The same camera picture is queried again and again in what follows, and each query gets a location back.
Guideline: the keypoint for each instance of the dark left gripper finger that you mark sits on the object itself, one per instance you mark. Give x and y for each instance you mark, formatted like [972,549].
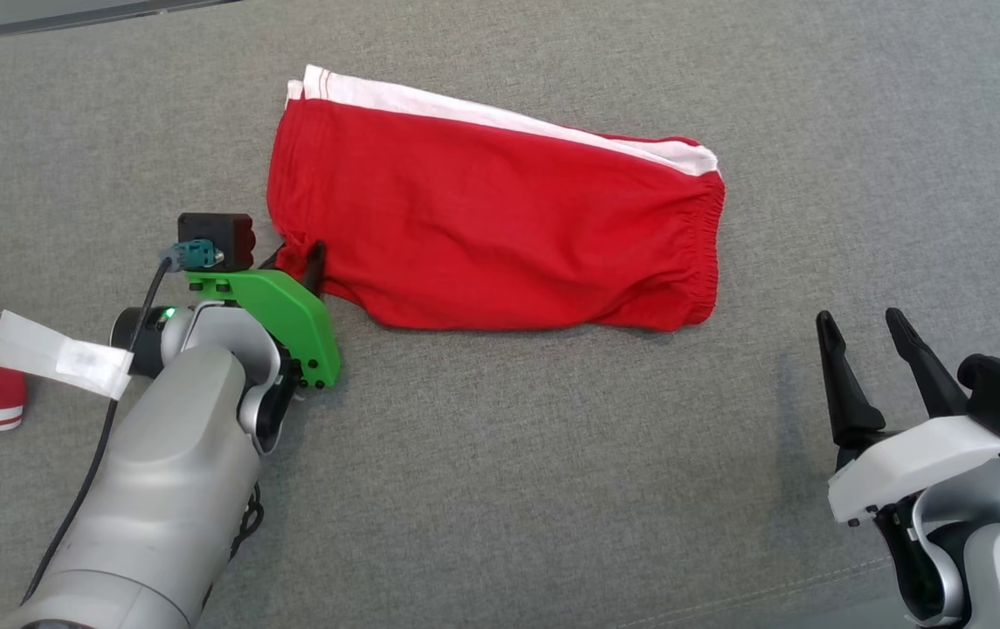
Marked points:
[316,271]
[273,260]

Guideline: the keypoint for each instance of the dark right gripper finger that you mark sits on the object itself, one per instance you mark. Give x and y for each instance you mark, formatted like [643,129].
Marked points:
[932,380]
[849,411]

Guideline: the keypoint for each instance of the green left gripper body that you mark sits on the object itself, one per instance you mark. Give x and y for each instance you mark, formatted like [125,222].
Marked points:
[290,314]

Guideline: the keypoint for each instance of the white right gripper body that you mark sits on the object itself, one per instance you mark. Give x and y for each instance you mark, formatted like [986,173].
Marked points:
[901,463]

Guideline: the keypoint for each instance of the red shorts white side stripe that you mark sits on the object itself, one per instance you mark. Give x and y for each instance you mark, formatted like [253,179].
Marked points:
[500,218]

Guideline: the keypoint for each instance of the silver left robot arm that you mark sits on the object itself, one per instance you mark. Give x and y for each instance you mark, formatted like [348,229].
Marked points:
[159,472]

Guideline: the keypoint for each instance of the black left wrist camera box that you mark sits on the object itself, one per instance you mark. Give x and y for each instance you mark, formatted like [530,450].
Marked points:
[220,236]

